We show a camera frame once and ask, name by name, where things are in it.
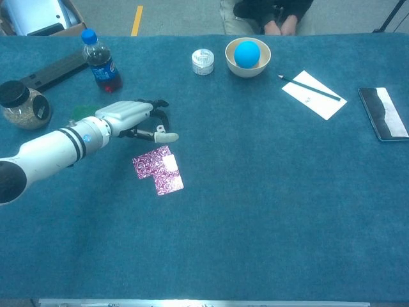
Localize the white paper sheet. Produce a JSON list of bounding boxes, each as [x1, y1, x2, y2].
[[281, 70, 348, 122]]

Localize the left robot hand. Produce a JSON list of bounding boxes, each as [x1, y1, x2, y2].
[[95, 98, 180, 143]]

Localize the cream bowl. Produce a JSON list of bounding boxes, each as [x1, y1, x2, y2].
[[224, 37, 272, 78]]

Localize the blue ball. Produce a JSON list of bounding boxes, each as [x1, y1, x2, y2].
[[234, 40, 260, 69]]

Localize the cardboard box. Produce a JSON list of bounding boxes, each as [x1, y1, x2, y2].
[[0, 0, 88, 36]]

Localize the teal table cloth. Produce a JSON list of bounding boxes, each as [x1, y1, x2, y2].
[[0, 33, 409, 301]]

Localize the yellow floor tape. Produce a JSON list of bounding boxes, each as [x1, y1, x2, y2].
[[130, 5, 144, 36]]

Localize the black tripod leg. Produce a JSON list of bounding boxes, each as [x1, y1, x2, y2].
[[372, 0, 408, 34]]

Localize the seated person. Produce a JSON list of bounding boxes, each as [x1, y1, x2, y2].
[[220, 0, 316, 36]]

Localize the cola bottle blue cap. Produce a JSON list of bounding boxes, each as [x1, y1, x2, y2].
[[81, 28, 123, 93]]

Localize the dark flat bar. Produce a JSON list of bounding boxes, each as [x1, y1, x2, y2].
[[19, 51, 89, 93]]

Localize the white panel in box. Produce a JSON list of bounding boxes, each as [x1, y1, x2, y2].
[[3, 0, 81, 36]]

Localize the green yellow sponge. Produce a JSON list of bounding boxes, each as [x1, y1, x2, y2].
[[71, 104, 100, 120]]

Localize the metal table rail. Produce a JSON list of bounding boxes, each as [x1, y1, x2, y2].
[[38, 299, 371, 307]]

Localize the dark green pencil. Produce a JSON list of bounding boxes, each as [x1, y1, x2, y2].
[[277, 74, 341, 102]]

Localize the red patterned playing card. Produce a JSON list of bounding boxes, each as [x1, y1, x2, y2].
[[152, 154, 185, 196], [132, 145, 173, 181]]

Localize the black smartphone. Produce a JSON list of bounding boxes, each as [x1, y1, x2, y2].
[[357, 86, 409, 143]]

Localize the glass jar black lid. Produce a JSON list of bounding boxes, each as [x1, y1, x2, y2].
[[0, 80, 52, 130]]

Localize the small round white tin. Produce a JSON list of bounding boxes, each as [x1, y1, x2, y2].
[[191, 48, 215, 76]]

